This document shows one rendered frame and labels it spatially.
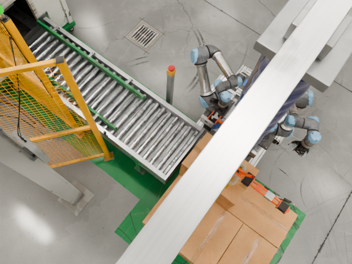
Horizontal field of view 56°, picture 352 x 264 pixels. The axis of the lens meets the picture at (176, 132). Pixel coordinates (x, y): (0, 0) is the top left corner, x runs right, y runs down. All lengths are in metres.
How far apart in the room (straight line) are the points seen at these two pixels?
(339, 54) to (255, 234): 2.40
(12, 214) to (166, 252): 3.50
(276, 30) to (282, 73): 0.34
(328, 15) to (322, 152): 3.45
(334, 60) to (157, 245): 0.89
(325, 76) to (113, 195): 3.08
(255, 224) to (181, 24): 2.93
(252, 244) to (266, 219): 0.29
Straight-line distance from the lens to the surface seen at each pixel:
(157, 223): 0.80
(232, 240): 3.38
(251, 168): 3.11
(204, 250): 3.33
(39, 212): 4.10
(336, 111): 4.82
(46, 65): 2.17
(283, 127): 2.94
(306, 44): 1.07
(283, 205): 2.85
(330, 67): 1.29
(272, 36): 1.28
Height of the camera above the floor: 3.84
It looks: 69 degrees down
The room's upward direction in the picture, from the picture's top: 8 degrees clockwise
